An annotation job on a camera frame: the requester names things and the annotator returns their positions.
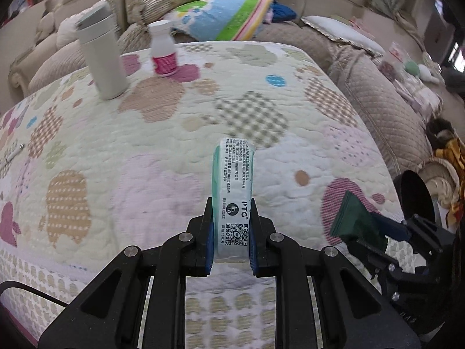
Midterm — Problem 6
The quilted beige sofa cover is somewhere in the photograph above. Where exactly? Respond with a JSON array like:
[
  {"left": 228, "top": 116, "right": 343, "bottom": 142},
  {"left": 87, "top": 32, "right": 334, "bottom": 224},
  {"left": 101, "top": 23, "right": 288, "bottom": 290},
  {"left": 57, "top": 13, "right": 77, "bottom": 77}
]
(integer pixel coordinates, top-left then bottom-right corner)
[{"left": 329, "top": 44, "right": 434, "bottom": 179}]

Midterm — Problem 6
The cream thermos bottle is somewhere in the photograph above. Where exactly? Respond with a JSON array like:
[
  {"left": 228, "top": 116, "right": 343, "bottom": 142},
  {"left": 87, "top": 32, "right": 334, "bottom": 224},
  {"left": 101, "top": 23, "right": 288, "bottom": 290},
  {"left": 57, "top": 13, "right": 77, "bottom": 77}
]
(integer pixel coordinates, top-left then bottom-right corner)
[{"left": 74, "top": 0, "right": 129, "bottom": 100}]

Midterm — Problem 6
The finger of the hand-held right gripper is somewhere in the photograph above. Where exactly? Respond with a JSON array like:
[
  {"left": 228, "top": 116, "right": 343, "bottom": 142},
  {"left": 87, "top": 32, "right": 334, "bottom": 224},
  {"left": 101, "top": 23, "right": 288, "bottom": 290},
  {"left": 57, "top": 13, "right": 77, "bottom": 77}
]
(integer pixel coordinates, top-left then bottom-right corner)
[
  {"left": 376, "top": 214, "right": 444, "bottom": 253},
  {"left": 347, "top": 238, "right": 437, "bottom": 285}
]

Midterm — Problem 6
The pale patterned curtain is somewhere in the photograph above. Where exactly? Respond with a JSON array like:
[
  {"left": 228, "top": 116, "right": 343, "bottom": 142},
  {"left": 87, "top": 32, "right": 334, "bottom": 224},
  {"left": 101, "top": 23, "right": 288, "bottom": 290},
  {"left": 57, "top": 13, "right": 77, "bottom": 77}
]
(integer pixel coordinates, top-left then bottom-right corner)
[{"left": 367, "top": 0, "right": 425, "bottom": 44}]

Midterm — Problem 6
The black cable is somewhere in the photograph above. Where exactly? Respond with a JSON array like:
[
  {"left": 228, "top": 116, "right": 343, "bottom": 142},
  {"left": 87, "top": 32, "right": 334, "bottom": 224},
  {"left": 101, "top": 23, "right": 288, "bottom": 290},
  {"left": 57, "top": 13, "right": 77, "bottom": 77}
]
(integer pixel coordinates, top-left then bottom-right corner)
[{"left": 0, "top": 282, "right": 69, "bottom": 308}]

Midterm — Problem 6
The white pill bottle pink label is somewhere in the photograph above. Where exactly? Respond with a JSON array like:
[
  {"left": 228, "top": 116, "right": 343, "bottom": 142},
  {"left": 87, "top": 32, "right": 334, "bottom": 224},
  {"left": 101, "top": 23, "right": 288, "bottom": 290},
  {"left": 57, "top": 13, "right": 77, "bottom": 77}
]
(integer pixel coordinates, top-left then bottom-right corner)
[{"left": 147, "top": 20, "right": 178, "bottom": 78}]

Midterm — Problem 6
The white pillow silver trim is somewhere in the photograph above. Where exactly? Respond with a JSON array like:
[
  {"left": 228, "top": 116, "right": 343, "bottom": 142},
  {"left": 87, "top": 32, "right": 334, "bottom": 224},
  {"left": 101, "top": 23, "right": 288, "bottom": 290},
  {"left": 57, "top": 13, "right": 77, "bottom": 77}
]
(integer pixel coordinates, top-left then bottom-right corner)
[{"left": 301, "top": 15, "right": 386, "bottom": 57}]

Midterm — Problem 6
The green white plush toy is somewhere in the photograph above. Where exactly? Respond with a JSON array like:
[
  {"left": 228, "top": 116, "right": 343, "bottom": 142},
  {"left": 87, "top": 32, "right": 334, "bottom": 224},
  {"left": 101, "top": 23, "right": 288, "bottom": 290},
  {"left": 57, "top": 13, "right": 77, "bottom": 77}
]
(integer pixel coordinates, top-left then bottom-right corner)
[{"left": 403, "top": 60, "right": 444, "bottom": 84}]

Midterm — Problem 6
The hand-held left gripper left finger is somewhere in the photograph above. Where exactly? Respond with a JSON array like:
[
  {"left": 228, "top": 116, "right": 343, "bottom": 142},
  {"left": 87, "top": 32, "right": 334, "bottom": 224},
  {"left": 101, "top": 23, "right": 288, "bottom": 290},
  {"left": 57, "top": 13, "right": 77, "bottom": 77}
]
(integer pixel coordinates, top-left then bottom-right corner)
[{"left": 38, "top": 196, "right": 215, "bottom": 349}]

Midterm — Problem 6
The dark green packet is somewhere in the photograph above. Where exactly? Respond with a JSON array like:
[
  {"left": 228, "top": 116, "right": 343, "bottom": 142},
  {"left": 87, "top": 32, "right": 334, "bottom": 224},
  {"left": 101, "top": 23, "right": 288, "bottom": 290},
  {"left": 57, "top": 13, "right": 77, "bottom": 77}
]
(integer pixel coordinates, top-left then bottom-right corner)
[{"left": 330, "top": 191, "right": 387, "bottom": 251}]

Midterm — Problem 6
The white ballpoint pen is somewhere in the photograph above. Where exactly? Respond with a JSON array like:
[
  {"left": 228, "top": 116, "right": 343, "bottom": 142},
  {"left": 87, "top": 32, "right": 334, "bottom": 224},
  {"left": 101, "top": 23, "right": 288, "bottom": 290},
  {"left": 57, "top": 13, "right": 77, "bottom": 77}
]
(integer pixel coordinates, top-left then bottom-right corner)
[{"left": 0, "top": 144, "right": 26, "bottom": 170}]

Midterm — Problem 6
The blue green printed pillow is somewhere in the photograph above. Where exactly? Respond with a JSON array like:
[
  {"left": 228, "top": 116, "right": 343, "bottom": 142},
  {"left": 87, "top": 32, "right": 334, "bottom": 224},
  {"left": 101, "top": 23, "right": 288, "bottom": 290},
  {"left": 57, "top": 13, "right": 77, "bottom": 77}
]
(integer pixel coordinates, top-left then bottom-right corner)
[{"left": 171, "top": 0, "right": 274, "bottom": 41}]

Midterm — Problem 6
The pink patterned cloth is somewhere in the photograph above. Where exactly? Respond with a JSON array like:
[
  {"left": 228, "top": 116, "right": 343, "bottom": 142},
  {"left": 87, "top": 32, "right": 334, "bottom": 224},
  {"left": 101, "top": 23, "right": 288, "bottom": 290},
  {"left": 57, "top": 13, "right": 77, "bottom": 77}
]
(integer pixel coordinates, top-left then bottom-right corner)
[{"left": 392, "top": 76, "right": 444, "bottom": 115}]

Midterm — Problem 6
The yellow black cloth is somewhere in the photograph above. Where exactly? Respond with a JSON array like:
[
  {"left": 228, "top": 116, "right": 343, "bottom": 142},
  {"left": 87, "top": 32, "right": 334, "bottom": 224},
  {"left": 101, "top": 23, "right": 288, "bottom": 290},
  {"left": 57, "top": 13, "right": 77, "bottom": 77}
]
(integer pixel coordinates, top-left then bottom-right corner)
[{"left": 425, "top": 118, "right": 465, "bottom": 222}]

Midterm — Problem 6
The blue knit cloth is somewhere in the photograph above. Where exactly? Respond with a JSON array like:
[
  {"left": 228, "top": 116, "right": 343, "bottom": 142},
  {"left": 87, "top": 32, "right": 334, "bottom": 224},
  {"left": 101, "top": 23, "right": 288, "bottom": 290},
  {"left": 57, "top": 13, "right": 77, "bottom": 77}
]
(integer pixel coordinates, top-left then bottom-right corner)
[{"left": 247, "top": 0, "right": 296, "bottom": 23}]

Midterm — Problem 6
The teal tissue packet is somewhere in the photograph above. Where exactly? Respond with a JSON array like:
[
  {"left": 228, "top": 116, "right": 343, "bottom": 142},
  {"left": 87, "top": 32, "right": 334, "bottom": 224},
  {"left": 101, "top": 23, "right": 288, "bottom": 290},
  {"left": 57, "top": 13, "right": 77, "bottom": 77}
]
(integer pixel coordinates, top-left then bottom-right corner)
[{"left": 211, "top": 136, "right": 258, "bottom": 264}]

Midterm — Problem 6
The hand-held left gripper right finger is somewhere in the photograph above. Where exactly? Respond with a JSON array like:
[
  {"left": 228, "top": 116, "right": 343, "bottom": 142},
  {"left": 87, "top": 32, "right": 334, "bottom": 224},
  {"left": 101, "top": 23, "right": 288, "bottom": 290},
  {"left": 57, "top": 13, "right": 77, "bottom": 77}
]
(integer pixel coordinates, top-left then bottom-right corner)
[{"left": 249, "top": 196, "right": 422, "bottom": 349}]

